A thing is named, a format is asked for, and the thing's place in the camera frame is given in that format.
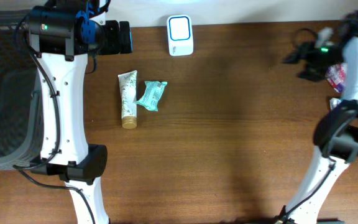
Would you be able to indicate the green white tissue pocket pack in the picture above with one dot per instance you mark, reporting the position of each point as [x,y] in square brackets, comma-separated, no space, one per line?
[334,102]

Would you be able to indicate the white barcode scanner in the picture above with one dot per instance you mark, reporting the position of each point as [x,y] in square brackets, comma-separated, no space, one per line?
[180,35]

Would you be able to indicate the grey plastic mesh basket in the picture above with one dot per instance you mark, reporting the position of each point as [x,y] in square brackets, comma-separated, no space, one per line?
[21,121]

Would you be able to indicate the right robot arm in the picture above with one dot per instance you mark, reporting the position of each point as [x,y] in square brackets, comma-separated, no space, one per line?
[335,138]

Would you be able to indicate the mint green wipes packet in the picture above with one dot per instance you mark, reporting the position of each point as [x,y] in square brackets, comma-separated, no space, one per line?
[152,95]

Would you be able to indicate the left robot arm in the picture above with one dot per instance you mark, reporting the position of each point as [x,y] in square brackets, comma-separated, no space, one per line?
[60,38]

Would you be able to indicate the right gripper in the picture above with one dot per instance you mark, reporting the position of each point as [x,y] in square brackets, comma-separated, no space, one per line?
[303,51]

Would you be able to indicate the white cream tube gold cap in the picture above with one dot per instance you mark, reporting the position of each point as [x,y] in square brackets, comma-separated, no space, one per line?
[128,87]

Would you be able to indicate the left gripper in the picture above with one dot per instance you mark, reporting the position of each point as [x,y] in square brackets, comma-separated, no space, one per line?
[116,45]

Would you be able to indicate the red floral tissue pack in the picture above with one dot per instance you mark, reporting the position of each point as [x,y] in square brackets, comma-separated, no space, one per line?
[336,75]

